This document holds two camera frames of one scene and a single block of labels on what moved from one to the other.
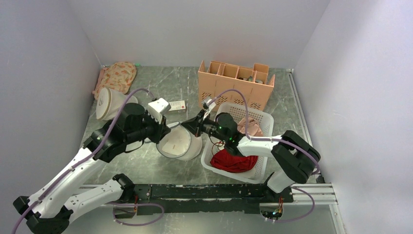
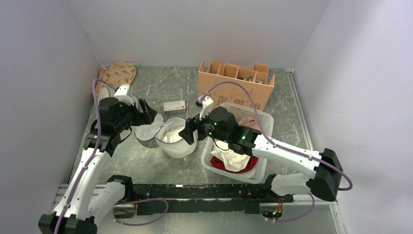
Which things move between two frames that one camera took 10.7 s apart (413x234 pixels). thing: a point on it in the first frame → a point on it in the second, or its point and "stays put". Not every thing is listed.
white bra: [178, 141] → [234, 161]
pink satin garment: [253, 127] stays put
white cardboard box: [178, 107] stays put
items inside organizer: [250, 78] stays put
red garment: [224, 161] stays put
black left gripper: [161, 130] → [147, 119]
